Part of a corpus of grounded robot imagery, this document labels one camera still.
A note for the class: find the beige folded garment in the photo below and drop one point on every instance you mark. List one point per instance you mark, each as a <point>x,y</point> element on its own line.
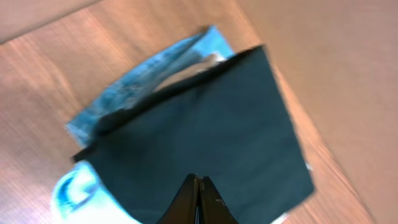
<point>208,62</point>

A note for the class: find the black t-shirt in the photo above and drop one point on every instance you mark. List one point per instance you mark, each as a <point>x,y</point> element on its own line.
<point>228,123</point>

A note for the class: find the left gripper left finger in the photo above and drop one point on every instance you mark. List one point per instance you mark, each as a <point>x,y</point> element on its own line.
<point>183,208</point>

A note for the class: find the light blue folded printed shirt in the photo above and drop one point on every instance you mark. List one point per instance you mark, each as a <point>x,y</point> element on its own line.
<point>80,196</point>

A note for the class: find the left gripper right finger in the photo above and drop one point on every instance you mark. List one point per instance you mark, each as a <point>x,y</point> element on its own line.
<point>212,208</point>

